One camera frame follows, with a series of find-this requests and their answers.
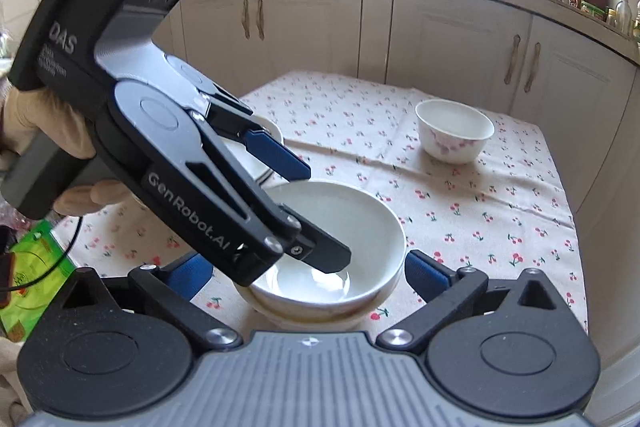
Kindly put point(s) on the cherry-print tablecloth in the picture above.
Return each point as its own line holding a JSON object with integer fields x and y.
{"x": 475, "y": 217}

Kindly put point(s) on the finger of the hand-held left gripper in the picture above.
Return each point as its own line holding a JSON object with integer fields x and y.
{"x": 325, "y": 252}
{"x": 280, "y": 157}

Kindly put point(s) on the large white flower-print bowl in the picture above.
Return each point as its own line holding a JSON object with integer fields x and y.
{"x": 365, "y": 227}

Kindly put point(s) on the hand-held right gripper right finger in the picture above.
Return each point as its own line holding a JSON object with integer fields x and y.
{"x": 427, "y": 274}

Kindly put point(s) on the clear bottle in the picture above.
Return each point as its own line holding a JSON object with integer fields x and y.
{"x": 623, "y": 14}

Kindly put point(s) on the small white flower-print bowl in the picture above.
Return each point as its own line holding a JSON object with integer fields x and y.
{"x": 450, "y": 122}

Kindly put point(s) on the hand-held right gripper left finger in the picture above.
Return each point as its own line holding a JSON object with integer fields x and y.
{"x": 192, "y": 277}

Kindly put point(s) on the small white fruit-print plate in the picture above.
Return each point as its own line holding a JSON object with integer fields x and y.
{"x": 272, "y": 134}

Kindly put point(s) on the green packet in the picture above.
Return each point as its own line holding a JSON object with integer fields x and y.
{"x": 35, "y": 267}

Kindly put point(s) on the person's left hand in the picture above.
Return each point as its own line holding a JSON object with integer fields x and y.
{"x": 45, "y": 122}

